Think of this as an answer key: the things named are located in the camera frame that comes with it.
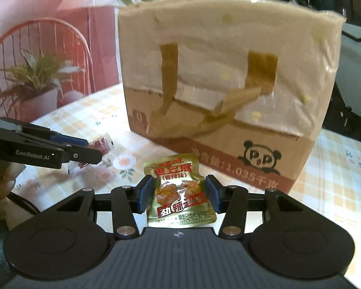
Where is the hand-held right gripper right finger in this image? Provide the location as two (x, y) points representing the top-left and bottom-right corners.
(205, 174), (305, 239)

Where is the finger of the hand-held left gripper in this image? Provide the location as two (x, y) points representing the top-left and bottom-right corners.
(19, 128), (90, 149)
(58, 143), (103, 165)

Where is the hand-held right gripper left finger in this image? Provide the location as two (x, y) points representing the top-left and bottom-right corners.
(56, 174), (155, 240)

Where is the small red white packet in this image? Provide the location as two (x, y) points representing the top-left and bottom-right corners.
(68, 132), (114, 177)

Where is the gold snack packet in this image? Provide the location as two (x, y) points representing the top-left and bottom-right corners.
(143, 153), (218, 228)

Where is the cardboard box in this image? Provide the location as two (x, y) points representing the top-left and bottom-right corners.
(118, 0), (348, 195)

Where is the clear plastic liner bag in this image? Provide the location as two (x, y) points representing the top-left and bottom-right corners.
(118, 0), (348, 141)

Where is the checked floral tablecloth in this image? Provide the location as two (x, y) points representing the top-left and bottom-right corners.
(6, 83), (361, 277)

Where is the printed backdrop cloth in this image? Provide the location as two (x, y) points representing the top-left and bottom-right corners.
(0, 0), (184, 124)

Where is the black exercise bike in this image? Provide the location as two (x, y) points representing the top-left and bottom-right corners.
(301, 0), (361, 145)

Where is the black cable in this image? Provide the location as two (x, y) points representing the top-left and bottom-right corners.
(6, 192), (40, 215)

